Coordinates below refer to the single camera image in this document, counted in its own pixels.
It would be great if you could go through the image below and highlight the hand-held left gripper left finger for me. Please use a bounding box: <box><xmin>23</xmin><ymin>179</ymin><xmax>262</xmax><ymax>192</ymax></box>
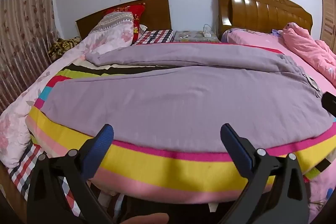
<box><xmin>26</xmin><ymin>124</ymin><xmax>115</xmax><ymax>224</ymax></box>

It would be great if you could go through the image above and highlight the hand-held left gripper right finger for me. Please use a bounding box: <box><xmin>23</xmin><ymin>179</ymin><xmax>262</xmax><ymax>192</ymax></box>
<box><xmin>220</xmin><ymin>123</ymin><xmax>309</xmax><ymax>224</ymax></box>

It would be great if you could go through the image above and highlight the purple sweater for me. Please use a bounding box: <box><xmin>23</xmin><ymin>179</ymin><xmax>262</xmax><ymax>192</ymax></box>
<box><xmin>42</xmin><ymin>43</ymin><xmax>334</xmax><ymax>155</ymax></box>

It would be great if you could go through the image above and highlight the colourful striped blanket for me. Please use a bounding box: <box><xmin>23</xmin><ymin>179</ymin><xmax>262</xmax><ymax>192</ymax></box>
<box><xmin>26</xmin><ymin>47</ymin><xmax>336</xmax><ymax>205</ymax></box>

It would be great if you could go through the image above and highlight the pink duvet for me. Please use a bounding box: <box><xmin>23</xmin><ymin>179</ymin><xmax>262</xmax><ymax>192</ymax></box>
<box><xmin>282</xmin><ymin>22</ymin><xmax>336</xmax><ymax>83</ymax></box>

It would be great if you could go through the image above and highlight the light wooden door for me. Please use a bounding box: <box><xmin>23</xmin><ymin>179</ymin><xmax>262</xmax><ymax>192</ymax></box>
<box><xmin>319</xmin><ymin>0</ymin><xmax>336</xmax><ymax>54</ymax></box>

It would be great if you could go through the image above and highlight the pink bed sheet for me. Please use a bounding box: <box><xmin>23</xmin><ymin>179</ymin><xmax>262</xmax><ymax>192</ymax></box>
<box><xmin>220</xmin><ymin>28</ymin><xmax>336</xmax><ymax>224</ymax></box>

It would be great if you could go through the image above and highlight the brown yellow patterned blanket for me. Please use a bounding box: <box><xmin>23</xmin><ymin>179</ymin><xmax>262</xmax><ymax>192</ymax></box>
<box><xmin>48</xmin><ymin>36</ymin><xmax>82</xmax><ymax>62</ymax></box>

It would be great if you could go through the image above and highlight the pink floral quilt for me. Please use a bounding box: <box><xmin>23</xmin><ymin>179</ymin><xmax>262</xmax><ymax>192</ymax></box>
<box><xmin>0</xmin><ymin>12</ymin><xmax>135</xmax><ymax>169</ymax></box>

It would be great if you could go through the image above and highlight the floral covered nightstand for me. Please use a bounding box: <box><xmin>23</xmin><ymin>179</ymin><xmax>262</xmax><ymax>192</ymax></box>
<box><xmin>173</xmin><ymin>30</ymin><xmax>221</xmax><ymax>43</ymax></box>

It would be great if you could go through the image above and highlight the glossy carved wooden headboard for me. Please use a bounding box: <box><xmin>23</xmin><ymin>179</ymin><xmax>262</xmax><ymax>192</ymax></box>
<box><xmin>217</xmin><ymin>0</ymin><xmax>314</xmax><ymax>42</ymax></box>

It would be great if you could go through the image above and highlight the plaid bed sheet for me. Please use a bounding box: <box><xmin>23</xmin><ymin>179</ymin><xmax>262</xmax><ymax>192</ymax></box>
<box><xmin>8</xmin><ymin>29</ymin><xmax>176</xmax><ymax>217</ymax></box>

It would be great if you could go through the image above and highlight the red patterned pillow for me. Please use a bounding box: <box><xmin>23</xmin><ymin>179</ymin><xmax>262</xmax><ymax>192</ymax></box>
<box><xmin>105</xmin><ymin>3</ymin><xmax>146</xmax><ymax>43</ymax></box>

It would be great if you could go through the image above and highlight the striped floral curtain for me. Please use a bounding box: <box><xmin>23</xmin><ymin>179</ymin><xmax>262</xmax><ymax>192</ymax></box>
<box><xmin>0</xmin><ymin>0</ymin><xmax>60</xmax><ymax>115</ymax></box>

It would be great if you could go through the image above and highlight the dark wooden headboard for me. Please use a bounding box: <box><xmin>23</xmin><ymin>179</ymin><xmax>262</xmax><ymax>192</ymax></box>
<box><xmin>75</xmin><ymin>0</ymin><xmax>173</xmax><ymax>41</ymax></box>

